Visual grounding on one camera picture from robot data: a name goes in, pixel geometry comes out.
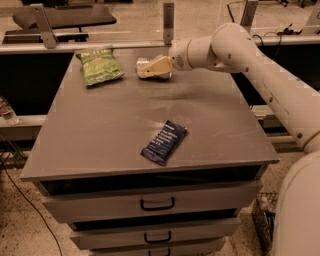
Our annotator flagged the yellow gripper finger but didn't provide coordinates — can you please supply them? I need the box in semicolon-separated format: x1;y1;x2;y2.
137;54;174;80

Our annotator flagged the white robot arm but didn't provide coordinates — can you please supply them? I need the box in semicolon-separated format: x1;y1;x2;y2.
137;23;320;256

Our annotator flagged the green jalapeno chip bag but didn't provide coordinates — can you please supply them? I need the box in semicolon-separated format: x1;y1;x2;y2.
76;48;124;86

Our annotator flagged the dark blue snack bar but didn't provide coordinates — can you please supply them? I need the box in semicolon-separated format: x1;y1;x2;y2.
141;120;187;166

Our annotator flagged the grey drawer cabinet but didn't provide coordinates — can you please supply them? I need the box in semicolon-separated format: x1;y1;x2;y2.
22;48;277;256

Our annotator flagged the dark bench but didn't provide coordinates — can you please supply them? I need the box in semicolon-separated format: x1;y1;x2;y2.
2;4;117;44

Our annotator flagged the top grey drawer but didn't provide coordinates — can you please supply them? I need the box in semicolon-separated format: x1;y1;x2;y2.
43;180;262;223

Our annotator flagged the grey drawer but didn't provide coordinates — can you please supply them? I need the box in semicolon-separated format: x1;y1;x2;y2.
43;180;262;223
71;217;240;251
90;238;225;256

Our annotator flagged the clear plastic water bottle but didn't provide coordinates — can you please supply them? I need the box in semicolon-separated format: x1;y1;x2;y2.
0;96;19;125

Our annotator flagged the middle grey drawer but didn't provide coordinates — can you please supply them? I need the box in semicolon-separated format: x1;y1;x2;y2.
71;217;240;251

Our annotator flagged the bottom grey drawer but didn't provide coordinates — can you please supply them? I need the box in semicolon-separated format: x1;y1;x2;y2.
90;238;225;256

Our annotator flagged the middle metal bracket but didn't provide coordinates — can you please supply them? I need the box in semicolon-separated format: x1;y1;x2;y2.
163;2;175;45

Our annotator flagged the metal bracket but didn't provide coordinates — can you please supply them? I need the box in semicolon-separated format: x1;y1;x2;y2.
240;0;259;32
163;2;175;45
30;4;58;49

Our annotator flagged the right metal bracket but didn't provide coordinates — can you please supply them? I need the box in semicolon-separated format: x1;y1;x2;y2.
240;0;259;32

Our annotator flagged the left metal bracket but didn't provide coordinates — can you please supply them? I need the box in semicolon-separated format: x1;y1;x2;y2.
30;4;58;49

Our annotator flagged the wire basket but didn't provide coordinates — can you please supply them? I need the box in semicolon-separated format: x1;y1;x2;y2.
251;192;278;256

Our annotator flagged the black floor cable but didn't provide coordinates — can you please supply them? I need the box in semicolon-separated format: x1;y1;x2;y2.
0;156;64;256

